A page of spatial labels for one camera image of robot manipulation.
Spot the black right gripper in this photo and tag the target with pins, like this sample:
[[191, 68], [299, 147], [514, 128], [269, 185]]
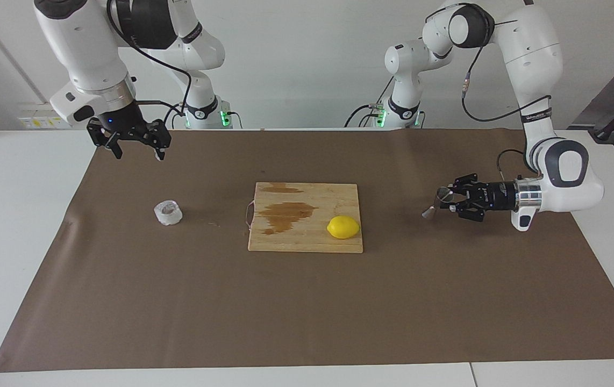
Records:
[[124, 123]]

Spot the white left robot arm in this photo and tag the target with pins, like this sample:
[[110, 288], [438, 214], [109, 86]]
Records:
[[533, 48]]

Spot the yellow lemon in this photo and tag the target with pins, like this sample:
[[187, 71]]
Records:
[[343, 227]]

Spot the wooden cutting board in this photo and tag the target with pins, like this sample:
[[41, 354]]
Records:
[[307, 236]]

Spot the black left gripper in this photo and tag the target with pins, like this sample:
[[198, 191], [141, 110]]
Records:
[[495, 196]]

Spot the brown paper table mat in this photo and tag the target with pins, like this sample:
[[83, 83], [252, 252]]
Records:
[[307, 312]]

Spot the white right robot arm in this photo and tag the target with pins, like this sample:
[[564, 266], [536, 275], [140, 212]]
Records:
[[81, 43]]

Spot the white wall socket box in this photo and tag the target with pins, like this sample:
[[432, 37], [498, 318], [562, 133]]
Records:
[[38, 121]]

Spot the steel double jigger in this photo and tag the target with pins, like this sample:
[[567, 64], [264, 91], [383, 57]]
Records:
[[429, 212]]

